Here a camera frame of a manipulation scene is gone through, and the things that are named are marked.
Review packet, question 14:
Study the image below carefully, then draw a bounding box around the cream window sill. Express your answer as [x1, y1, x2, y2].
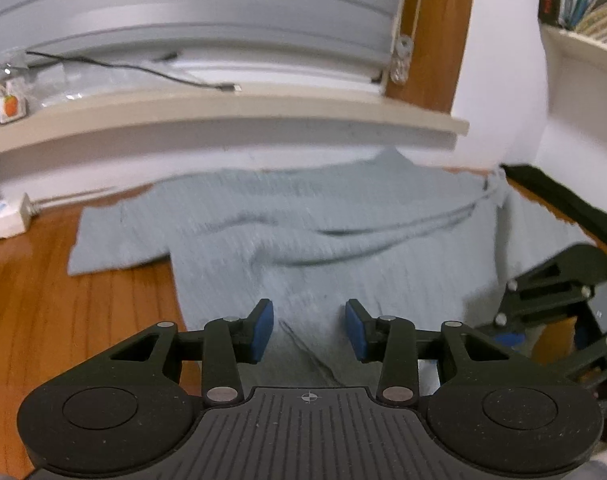
[0, 87, 470, 161]

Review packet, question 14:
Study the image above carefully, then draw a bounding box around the small carton with orange picture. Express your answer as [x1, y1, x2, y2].
[0, 80, 30, 125]

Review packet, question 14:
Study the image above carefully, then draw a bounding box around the clear plastic window latch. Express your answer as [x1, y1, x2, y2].
[389, 35, 415, 85]

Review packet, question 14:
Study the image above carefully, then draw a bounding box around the white power strip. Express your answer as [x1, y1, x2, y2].
[0, 192, 38, 246]

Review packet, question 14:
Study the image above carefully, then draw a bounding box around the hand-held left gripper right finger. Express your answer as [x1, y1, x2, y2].
[345, 298, 509, 407]

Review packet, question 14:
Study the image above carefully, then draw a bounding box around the black cable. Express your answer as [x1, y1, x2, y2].
[26, 50, 241, 95]

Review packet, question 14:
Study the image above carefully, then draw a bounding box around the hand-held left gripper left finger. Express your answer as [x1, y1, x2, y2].
[110, 299, 275, 407]

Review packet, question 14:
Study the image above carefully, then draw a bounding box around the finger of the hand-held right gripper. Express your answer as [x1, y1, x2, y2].
[493, 242, 607, 351]
[532, 330, 607, 397]

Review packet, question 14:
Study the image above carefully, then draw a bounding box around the clear plastic wrap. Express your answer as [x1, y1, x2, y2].
[30, 62, 194, 108]

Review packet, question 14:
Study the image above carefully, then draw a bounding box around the white window shutter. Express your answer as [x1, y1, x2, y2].
[0, 0, 409, 91]

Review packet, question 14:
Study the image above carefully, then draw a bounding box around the wooden window frame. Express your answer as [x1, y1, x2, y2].
[383, 0, 478, 113]

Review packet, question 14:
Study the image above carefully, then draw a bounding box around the grey hoodie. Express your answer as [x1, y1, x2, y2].
[67, 147, 604, 401]

